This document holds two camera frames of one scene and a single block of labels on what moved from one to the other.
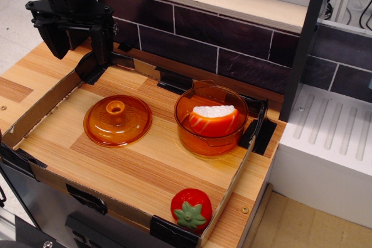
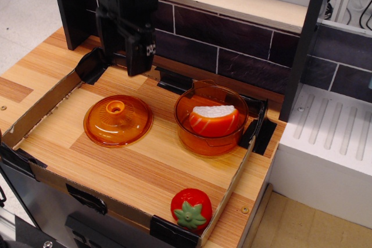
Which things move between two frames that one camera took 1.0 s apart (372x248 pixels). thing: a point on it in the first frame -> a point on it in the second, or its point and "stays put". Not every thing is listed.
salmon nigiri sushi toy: (217, 119) stays put
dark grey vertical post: (305, 41) stays put
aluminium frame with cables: (347, 4) stays put
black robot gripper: (70, 3) -> (128, 6)
